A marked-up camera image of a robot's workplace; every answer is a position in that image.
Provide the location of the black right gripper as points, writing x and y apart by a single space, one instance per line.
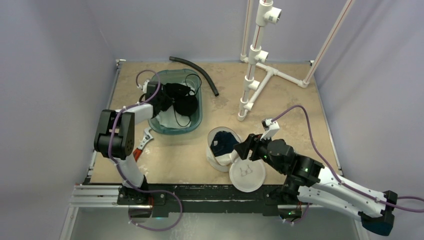
251 146

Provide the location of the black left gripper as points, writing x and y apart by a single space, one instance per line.
169 102

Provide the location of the pale mint white bra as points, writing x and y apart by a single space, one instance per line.
172 120

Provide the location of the black garment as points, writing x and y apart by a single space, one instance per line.
184 100

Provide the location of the navy blue lace bra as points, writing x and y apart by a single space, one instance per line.
223 143

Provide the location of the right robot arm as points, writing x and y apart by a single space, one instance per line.
309 181

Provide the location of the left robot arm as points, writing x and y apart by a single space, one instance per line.
115 135

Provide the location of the teal transparent plastic tub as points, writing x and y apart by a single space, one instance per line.
178 76

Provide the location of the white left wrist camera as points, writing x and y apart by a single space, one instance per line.
148 87

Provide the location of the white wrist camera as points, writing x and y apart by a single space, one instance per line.
271 127
148 87

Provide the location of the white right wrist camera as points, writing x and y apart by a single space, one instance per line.
271 127

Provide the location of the red handled adjustable wrench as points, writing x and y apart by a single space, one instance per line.
147 137

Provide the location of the white PVC pipe frame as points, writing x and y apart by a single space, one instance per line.
258 73

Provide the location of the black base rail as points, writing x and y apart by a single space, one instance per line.
268 200

